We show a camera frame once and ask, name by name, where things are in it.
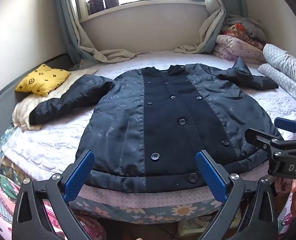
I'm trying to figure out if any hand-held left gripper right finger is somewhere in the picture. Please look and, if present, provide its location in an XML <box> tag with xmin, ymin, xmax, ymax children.
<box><xmin>195</xmin><ymin>149</ymin><xmax>279</xmax><ymax>240</ymax></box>

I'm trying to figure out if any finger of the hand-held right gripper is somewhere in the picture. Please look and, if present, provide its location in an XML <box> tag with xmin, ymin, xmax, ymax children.
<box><xmin>245</xmin><ymin>127</ymin><xmax>292</xmax><ymax>153</ymax></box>
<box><xmin>274</xmin><ymin>117</ymin><xmax>296</xmax><ymax>139</ymax></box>

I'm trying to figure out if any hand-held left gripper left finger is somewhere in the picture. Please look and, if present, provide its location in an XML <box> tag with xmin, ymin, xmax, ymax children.
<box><xmin>12</xmin><ymin>149</ymin><xmax>96</xmax><ymax>240</ymax></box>

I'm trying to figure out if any dark navy buttoned coat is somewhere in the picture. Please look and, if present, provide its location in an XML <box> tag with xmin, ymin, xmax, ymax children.
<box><xmin>29</xmin><ymin>57</ymin><xmax>284</xmax><ymax>194</ymax></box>

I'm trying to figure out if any grey polka dot quilt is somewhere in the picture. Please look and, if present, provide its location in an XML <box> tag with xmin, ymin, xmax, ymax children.
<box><xmin>262</xmin><ymin>44</ymin><xmax>296</xmax><ymax>87</ymax></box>
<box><xmin>257</xmin><ymin>64</ymin><xmax>296</xmax><ymax>108</ymax></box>

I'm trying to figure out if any white textured bedspread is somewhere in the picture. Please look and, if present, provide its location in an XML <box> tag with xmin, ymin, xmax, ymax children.
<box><xmin>1</xmin><ymin>51</ymin><xmax>296</xmax><ymax>188</ymax></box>

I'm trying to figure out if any pink printed cloth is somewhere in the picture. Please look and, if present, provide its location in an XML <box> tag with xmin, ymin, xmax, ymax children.
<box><xmin>0</xmin><ymin>172</ymin><xmax>102</xmax><ymax>240</ymax></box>

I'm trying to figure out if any cream blanket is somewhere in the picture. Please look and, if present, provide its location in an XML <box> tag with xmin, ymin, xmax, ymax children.
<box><xmin>12</xmin><ymin>69</ymin><xmax>98</xmax><ymax>132</ymax></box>

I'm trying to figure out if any pink floral folded quilt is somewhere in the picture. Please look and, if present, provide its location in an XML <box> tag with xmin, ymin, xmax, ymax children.
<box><xmin>211</xmin><ymin>35</ymin><xmax>267</xmax><ymax>65</ymax></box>

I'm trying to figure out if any leopard print blanket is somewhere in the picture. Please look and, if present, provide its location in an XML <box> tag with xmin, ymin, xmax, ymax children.
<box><xmin>223</xmin><ymin>24</ymin><xmax>260</xmax><ymax>47</ymax></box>

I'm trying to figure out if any grey folded cloth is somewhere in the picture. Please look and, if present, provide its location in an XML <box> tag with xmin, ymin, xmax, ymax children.
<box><xmin>225</xmin><ymin>15</ymin><xmax>267</xmax><ymax>42</ymax></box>

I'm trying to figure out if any yellow patterned pillow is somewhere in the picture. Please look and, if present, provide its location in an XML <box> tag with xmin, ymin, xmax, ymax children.
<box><xmin>14</xmin><ymin>64</ymin><xmax>71</xmax><ymax>97</ymax></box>

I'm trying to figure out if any grey and beige curtain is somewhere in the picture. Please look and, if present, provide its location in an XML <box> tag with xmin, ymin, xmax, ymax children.
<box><xmin>54</xmin><ymin>0</ymin><xmax>138</xmax><ymax>64</ymax></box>
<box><xmin>174</xmin><ymin>0</ymin><xmax>249</xmax><ymax>55</ymax></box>

